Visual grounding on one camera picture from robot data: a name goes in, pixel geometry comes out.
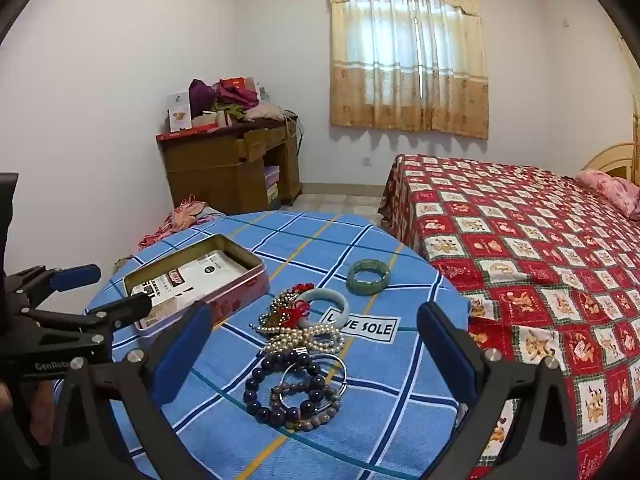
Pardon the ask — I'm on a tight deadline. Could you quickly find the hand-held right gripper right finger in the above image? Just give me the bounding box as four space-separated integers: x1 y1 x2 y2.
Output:
417 301 583 480

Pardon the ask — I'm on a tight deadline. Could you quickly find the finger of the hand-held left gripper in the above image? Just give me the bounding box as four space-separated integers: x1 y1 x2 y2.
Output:
20 292 153 347
4 262 102 307

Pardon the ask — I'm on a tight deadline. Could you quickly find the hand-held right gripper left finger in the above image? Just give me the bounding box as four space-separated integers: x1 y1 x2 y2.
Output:
50 302 216 480

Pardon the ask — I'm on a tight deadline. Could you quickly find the dark purple bead bracelet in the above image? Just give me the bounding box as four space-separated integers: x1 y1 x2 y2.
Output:
243 351 327 428

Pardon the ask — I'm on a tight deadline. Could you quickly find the gold metal tray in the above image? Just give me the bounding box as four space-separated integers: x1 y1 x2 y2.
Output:
122 233 271 346

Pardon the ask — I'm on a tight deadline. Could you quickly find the thin silver bangle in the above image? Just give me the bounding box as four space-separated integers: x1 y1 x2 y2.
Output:
279 353 348 408

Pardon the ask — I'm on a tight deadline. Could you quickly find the dark shiny bead bracelet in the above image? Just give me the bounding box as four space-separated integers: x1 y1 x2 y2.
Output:
260 287 301 328

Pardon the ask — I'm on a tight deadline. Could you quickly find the red knot charm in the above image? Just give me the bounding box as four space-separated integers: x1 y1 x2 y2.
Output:
272 282 313 331

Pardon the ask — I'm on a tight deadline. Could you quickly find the white pearl necklace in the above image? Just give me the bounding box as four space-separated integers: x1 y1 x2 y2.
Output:
250 305 346 357

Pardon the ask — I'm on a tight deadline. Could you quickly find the grey-brown bead bracelet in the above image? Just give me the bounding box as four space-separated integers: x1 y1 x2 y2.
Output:
270 380 343 432

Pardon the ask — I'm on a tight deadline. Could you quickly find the white printed paper card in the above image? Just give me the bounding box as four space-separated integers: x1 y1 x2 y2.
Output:
131 251 246 332

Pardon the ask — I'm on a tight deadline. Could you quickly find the blue plaid tablecloth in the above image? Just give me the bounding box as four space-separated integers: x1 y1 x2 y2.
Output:
82 210 473 480

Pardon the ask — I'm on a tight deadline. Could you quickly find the heap of crumpled clothes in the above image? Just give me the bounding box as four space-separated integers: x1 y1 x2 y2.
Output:
137 195 227 252

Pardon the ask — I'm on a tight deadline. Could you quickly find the pale jade bangle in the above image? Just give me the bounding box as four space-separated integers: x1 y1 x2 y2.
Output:
300 288 349 328

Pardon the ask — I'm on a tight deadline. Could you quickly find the green jade bangle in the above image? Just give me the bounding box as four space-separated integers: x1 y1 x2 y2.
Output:
346 258 392 292

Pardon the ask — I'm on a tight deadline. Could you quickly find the bed with red patterned bedspread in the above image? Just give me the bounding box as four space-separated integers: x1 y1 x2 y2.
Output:
377 154 640 480

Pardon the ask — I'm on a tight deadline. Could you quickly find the brown wooden desk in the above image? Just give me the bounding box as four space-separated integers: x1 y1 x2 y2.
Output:
156 116 303 216

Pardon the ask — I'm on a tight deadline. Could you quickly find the flat red box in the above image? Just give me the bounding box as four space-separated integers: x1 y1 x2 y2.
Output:
156 125 236 143

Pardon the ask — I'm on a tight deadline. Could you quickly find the white upright box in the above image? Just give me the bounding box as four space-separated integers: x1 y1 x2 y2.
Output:
167 91 193 133

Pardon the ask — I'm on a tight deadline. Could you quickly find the purple garment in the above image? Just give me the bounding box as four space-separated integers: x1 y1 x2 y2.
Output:
189 79 219 116

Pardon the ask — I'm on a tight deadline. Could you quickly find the pink pillow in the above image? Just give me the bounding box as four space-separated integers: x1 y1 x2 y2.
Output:
575 169 640 221

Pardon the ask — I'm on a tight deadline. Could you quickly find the magenta garment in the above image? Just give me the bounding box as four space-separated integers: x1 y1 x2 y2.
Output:
215 80 260 111

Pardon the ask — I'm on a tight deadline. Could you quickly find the pale pink garment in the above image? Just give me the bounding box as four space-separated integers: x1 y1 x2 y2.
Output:
244 101 286 122

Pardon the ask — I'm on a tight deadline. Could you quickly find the light wooden headboard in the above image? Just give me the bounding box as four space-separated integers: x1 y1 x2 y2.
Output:
582 115 640 183

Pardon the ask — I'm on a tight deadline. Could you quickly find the beige patterned curtain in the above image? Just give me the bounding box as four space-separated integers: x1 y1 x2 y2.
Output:
327 0 490 140

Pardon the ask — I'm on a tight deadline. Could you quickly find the dark cable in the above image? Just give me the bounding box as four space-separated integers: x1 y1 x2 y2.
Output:
285 110 307 162

